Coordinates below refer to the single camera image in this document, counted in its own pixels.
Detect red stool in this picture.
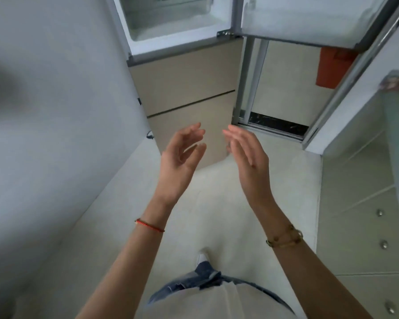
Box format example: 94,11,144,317
316,46,358,89

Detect sliding glass door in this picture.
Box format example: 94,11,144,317
231,0,399,150

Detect person's left forearm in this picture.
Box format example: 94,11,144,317
74,194,173,319

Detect clear crisper drawer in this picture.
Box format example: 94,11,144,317
126,0,215,17

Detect refrigerator door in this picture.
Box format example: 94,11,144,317
241,0,399,52

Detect person's left hand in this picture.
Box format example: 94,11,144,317
154,122,207,207

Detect person's shoe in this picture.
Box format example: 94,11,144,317
196,250,211,268

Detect grey kitchen base cabinets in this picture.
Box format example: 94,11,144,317
316,93,399,319

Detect red string bracelet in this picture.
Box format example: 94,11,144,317
134,218,165,233

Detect person's right forearm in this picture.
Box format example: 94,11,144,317
254,201,375,319

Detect white shirt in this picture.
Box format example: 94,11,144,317
134,280,306,319

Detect person's right hand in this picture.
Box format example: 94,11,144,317
222,124,277,211

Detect gold bangle bracelet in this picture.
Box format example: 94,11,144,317
266,229,304,249

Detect beige refrigerator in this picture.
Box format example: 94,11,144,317
105,0,399,170

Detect blue jeans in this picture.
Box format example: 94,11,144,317
148,261,295,316

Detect thin gold chain bracelet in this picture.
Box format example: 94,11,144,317
266,224,295,245

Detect pink patterned cloth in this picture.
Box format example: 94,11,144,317
378,72,399,93

